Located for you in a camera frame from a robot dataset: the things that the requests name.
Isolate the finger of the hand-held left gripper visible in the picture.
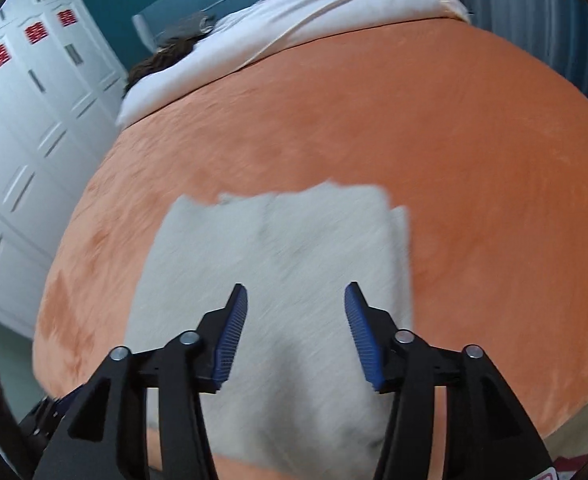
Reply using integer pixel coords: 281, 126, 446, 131
18, 394, 82, 463

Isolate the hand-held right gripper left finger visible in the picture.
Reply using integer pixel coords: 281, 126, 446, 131
33, 282, 249, 480

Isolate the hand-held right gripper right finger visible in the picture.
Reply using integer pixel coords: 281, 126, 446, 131
344, 281, 554, 480

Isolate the grey sweater with black hearts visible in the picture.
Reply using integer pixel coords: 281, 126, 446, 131
124, 182, 415, 472

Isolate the orange plush blanket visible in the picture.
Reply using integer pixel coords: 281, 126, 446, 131
31, 15, 588, 480

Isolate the white wardrobe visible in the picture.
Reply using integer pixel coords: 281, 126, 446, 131
0, 0, 130, 338

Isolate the dark brown garment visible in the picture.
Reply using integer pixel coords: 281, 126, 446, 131
126, 40, 197, 91

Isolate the teal padded headboard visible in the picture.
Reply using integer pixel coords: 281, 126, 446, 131
133, 0, 409, 51

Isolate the white duvet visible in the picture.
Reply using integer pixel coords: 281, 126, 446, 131
116, 0, 472, 128

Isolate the blue-grey curtain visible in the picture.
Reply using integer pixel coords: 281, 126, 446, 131
441, 0, 588, 121

